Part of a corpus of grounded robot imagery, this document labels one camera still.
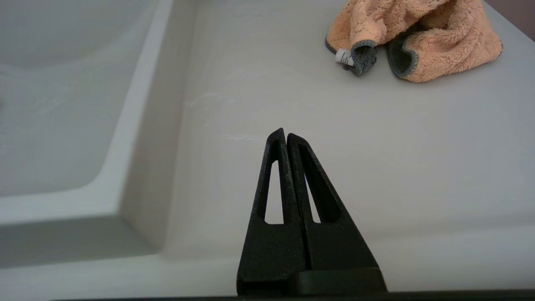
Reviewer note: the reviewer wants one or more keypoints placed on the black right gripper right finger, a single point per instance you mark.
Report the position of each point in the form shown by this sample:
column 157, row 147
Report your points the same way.
column 338, row 246

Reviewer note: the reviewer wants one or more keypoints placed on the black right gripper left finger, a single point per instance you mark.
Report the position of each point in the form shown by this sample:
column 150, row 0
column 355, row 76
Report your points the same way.
column 271, row 251

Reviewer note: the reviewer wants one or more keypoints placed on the orange microfibre cloth grey trim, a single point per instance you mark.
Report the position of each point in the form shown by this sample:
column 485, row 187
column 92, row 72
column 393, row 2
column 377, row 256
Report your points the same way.
column 451, row 42

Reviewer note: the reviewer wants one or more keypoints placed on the white ceramic sink basin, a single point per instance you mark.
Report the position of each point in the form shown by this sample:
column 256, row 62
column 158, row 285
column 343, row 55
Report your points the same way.
column 50, row 125

